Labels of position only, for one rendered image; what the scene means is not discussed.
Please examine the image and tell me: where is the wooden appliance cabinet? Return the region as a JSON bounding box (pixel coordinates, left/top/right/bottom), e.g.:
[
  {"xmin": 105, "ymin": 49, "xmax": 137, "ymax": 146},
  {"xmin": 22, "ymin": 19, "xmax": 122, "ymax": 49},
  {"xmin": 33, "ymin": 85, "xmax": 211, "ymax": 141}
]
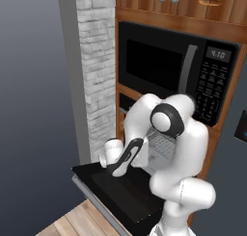
[{"xmin": 114, "ymin": 0, "xmax": 247, "ymax": 228}]

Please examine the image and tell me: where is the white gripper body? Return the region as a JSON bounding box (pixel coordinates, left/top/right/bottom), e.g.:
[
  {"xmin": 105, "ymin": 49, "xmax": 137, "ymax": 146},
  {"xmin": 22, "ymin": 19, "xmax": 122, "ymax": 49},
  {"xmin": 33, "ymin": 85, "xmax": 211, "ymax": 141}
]
[{"xmin": 98, "ymin": 137, "xmax": 125, "ymax": 170}]

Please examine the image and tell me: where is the grey microwave door handle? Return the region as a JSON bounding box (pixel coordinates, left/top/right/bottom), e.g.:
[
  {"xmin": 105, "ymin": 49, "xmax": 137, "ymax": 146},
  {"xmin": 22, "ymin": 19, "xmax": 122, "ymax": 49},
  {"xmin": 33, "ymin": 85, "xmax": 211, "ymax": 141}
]
[{"xmin": 178, "ymin": 43, "xmax": 199, "ymax": 93}]

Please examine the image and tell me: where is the black fridge dispenser panel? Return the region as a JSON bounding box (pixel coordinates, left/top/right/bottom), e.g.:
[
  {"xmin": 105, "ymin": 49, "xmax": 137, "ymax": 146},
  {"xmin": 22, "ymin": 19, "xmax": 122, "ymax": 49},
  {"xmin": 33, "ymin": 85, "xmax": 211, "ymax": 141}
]
[{"xmin": 233, "ymin": 109, "xmax": 247, "ymax": 144}]

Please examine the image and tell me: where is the metal oven rack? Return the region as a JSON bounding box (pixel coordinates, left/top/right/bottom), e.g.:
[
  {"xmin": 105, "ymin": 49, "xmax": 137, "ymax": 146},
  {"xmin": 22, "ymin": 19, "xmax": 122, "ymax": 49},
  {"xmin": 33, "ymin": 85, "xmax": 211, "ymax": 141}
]
[{"xmin": 146, "ymin": 129, "xmax": 178, "ymax": 161}]

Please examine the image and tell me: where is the built-in black oven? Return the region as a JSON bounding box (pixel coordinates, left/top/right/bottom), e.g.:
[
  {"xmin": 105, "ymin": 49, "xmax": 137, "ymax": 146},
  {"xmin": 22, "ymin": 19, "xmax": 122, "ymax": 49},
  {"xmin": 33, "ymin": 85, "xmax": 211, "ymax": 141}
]
[{"xmin": 117, "ymin": 91, "xmax": 181, "ymax": 184}]

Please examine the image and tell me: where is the black microwave oven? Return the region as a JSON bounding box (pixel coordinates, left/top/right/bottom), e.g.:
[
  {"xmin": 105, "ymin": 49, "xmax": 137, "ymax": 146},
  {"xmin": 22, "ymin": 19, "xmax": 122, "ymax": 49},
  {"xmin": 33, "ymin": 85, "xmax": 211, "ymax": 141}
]
[{"xmin": 118, "ymin": 20, "xmax": 242, "ymax": 128}]

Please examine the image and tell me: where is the dark grey fridge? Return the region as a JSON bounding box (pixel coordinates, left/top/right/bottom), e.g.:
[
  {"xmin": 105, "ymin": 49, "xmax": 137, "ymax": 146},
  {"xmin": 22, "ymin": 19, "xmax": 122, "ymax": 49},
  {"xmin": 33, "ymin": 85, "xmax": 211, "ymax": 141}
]
[{"xmin": 192, "ymin": 42, "xmax": 247, "ymax": 236}]

